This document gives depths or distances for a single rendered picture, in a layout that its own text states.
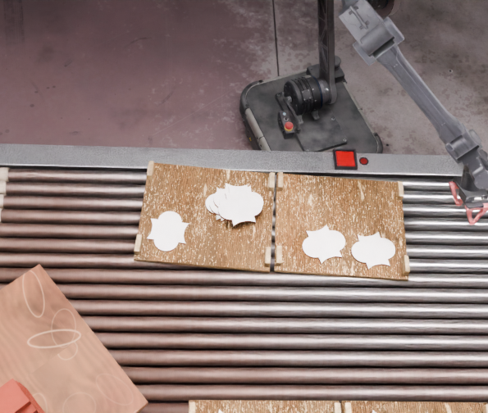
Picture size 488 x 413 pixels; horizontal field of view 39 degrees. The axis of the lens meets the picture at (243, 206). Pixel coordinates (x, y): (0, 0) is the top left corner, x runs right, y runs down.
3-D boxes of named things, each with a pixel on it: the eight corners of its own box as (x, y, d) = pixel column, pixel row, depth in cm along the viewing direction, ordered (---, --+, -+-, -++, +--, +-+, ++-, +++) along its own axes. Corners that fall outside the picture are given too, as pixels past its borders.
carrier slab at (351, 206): (275, 175, 229) (276, 172, 228) (399, 184, 231) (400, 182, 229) (274, 272, 211) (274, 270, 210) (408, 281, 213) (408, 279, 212)
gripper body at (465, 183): (473, 180, 201) (477, 158, 197) (488, 200, 192) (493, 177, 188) (451, 183, 200) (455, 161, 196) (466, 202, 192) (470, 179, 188)
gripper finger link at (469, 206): (476, 213, 201) (481, 186, 196) (486, 228, 195) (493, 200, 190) (453, 215, 201) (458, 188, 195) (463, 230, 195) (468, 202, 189)
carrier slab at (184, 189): (149, 164, 228) (148, 161, 226) (274, 176, 229) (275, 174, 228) (134, 260, 210) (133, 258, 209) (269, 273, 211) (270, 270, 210)
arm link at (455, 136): (386, 13, 175) (352, 41, 179) (389, 20, 170) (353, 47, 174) (481, 134, 189) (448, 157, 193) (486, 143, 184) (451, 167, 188)
